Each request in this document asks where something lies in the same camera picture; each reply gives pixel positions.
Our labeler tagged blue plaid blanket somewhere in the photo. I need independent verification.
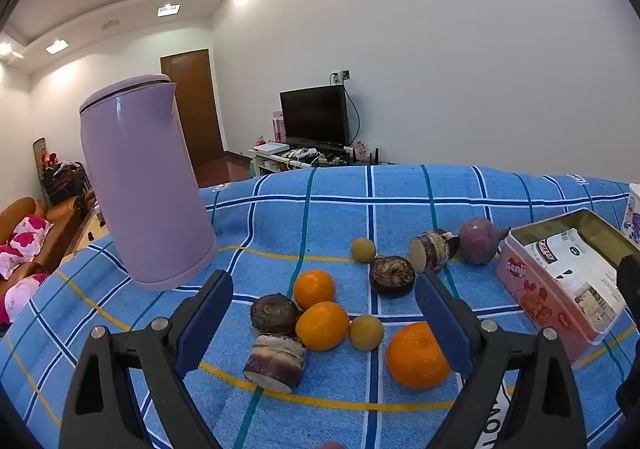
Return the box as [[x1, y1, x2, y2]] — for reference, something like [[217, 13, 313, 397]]
[[0, 163, 640, 449]]

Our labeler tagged white printed mug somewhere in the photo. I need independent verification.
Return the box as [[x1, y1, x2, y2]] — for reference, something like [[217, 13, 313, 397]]
[[621, 182, 640, 246]]

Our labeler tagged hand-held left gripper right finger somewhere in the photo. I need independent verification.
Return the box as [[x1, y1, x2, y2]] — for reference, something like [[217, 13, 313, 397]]
[[414, 271, 587, 449]]

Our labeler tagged dark round taro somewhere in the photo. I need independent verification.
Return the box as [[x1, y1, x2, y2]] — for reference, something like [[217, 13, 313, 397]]
[[369, 255, 416, 298], [249, 293, 302, 337]]

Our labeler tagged black television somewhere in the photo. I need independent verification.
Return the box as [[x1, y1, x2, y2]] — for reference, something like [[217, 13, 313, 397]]
[[279, 85, 351, 147]]

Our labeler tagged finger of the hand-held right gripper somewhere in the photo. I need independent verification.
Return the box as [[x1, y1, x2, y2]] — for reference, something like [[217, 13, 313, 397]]
[[617, 253, 640, 315], [616, 369, 640, 422]]

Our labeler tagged cut taro piece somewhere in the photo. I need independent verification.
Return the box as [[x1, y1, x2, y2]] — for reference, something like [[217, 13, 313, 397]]
[[242, 333, 308, 392], [409, 229, 461, 274]]

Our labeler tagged cut taro piece back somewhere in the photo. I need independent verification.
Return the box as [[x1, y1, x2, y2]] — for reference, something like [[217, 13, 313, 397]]
[[409, 229, 461, 274]]

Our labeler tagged purple electric kettle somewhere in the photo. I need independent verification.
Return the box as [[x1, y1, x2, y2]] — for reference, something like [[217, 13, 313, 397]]
[[79, 74, 219, 291]]

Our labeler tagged brown wooden door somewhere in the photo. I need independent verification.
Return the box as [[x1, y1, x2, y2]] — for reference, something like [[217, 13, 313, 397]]
[[160, 49, 225, 170]]

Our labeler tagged cluttered dark chair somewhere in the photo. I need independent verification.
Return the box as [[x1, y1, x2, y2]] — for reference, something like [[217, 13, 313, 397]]
[[33, 138, 93, 210]]

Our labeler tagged cut taro piece front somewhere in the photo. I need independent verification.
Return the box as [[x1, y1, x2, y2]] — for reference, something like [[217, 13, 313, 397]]
[[242, 333, 308, 392]]

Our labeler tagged pink tin box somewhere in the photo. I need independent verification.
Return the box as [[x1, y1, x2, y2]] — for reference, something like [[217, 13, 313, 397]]
[[495, 208, 640, 362]]

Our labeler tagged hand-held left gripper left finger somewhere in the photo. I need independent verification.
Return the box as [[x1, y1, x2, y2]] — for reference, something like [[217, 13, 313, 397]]
[[59, 270, 234, 449]]

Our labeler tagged brown leather sofa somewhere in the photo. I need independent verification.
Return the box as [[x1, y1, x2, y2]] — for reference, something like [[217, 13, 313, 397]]
[[0, 196, 96, 280]]

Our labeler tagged tan longan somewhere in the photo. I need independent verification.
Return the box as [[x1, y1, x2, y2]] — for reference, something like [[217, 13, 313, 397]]
[[348, 314, 385, 353], [350, 237, 377, 262]]

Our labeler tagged white television stand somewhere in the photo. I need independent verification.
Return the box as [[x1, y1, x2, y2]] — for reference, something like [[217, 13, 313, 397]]
[[248, 144, 396, 178]]

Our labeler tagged orange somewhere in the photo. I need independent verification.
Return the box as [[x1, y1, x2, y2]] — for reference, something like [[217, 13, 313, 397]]
[[387, 321, 452, 390], [293, 269, 337, 311], [295, 301, 350, 351]]

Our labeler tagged black power cable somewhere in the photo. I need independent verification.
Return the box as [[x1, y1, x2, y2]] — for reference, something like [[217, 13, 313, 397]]
[[345, 79, 362, 146]]

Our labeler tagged pink floral pillow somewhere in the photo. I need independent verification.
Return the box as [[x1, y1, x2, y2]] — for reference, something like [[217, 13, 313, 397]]
[[0, 249, 26, 280], [4, 274, 51, 325], [11, 214, 55, 255]]

